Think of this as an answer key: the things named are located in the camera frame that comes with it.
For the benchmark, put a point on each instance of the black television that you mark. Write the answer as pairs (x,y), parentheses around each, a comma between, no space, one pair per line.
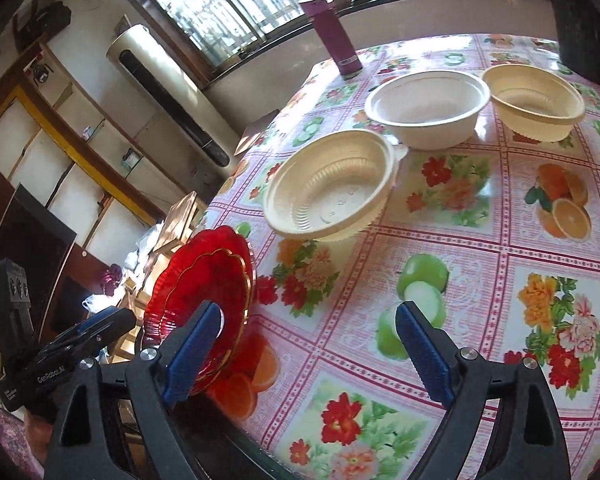
(20,240)

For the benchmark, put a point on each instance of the magenta cloth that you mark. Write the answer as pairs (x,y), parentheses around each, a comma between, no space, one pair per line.
(112,277)

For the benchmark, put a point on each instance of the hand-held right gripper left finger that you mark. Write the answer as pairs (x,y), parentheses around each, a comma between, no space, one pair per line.
(195,355)

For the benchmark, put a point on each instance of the white plastic bowl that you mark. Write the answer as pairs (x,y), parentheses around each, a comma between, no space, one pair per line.
(430,130)

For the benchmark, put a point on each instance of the purple thermos bottle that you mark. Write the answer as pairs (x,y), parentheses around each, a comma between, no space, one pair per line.
(332,35)

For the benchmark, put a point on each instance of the small red gold-rimmed plate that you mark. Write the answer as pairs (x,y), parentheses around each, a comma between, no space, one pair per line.
(215,280)

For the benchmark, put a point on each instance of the white tower air conditioner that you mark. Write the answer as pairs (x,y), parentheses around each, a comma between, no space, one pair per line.
(130,40)

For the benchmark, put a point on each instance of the barred window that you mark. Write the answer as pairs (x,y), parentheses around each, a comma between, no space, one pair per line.
(230,0)

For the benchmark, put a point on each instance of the large red glass plate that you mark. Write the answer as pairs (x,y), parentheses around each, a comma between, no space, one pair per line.
(161,305)

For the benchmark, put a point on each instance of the wooden wall cabinet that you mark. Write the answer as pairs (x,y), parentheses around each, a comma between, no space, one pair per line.
(30,135)

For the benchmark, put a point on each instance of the white plastic bag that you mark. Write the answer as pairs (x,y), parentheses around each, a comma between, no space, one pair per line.
(140,255)

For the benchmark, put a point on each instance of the floral fruit print tablecloth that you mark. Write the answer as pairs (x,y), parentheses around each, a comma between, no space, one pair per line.
(480,260)

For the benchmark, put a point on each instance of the black insulated flask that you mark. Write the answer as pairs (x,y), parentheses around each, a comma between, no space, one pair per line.
(580,25)

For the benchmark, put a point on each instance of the light wooden stool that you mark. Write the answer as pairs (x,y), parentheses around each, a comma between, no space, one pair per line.
(180,220)
(135,300)

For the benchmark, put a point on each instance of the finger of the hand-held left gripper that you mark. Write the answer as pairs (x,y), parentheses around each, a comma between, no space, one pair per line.
(107,319)
(72,345)

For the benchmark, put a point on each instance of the small green white box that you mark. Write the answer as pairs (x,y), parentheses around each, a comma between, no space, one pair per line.
(131,158)

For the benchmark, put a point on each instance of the black bag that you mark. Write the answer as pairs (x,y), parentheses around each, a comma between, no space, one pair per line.
(42,22)

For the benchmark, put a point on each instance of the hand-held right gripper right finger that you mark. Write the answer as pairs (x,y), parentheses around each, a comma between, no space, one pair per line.
(425,355)

